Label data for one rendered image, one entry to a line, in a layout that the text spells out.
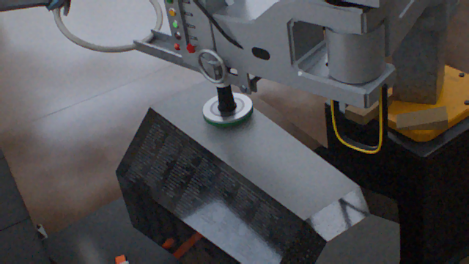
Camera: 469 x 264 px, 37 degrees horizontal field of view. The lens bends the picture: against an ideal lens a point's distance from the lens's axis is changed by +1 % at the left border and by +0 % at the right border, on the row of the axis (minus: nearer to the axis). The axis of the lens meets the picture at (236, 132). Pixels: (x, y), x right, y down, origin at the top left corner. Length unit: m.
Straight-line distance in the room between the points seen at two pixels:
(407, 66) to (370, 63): 0.73
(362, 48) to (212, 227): 0.94
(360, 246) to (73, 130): 2.65
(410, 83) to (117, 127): 2.25
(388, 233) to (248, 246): 0.53
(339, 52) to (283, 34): 0.22
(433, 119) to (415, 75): 0.22
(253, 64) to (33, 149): 2.45
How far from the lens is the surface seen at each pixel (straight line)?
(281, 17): 2.35
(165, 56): 2.98
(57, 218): 4.09
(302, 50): 2.44
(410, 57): 2.99
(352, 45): 2.25
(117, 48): 3.08
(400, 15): 2.45
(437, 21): 2.84
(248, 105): 2.94
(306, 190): 2.56
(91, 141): 4.60
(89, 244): 3.83
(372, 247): 2.66
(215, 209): 2.73
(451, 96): 3.15
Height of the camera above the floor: 2.53
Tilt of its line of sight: 35 degrees down
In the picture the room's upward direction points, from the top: 10 degrees counter-clockwise
